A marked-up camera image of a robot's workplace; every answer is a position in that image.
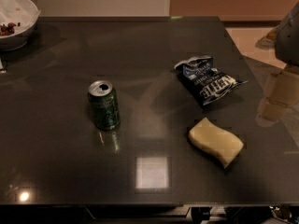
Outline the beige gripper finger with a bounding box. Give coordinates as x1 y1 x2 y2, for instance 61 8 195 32
264 66 299 106
255 98 288 127

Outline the yellow sponge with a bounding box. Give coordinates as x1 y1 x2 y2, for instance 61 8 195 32
188 118 244 168

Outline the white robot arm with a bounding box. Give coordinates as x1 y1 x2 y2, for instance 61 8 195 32
256 3 299 127

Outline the green soda can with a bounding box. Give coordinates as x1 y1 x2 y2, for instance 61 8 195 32
88 80 120 131

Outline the blue chip bag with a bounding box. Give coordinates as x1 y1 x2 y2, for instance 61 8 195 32
174 55 245 106

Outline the white bowl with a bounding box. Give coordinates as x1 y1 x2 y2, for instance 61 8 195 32
0 0 40 51

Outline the red food in bowl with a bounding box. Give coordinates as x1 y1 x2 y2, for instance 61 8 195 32
0 22 21 36

